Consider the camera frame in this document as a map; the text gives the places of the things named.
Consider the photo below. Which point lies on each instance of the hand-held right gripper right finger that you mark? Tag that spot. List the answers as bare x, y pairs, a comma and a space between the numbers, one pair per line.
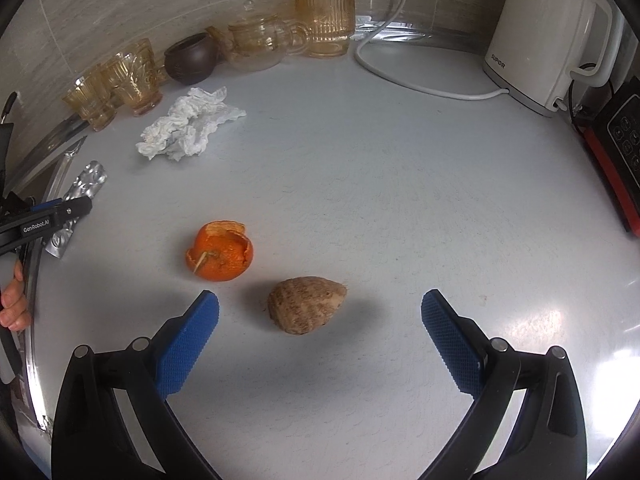
450, 345

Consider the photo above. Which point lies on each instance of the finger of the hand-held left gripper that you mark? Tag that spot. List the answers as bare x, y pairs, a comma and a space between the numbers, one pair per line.
55, 217

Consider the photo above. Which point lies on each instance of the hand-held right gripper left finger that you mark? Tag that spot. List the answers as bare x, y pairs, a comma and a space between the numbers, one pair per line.
187, 345

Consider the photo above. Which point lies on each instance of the round orange peel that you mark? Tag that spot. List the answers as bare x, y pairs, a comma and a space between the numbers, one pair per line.
225, 255

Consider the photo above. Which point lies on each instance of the brown taro root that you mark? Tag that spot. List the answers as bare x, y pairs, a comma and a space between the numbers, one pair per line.
305, 305

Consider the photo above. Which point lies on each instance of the person's left hand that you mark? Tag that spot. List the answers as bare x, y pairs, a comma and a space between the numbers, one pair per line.
12, 300

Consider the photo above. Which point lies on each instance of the stainless steel sink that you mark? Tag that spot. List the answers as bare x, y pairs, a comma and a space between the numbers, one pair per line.
32, 335

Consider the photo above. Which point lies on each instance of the amber patterned drinking glass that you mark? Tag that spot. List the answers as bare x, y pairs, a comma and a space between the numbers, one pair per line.
107, 67
139, 77
90, 102

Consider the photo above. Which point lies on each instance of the small crumpled white tissue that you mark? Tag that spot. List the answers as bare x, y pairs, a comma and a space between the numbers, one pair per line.
185, 127

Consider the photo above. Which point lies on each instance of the brown ceramic cup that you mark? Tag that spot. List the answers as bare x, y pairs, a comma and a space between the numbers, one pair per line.
190, 60

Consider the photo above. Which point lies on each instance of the red black blender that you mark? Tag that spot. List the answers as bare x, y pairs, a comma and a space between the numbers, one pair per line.
620, 160

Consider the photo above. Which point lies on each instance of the amber glass teapot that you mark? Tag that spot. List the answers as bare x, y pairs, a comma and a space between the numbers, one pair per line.
255, 42

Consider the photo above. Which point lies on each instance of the white electric kettle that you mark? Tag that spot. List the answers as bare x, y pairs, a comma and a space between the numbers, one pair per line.
540, 30

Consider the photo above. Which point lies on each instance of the amber ribbed glass cup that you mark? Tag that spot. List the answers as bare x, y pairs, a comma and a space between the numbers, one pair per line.
325, 22

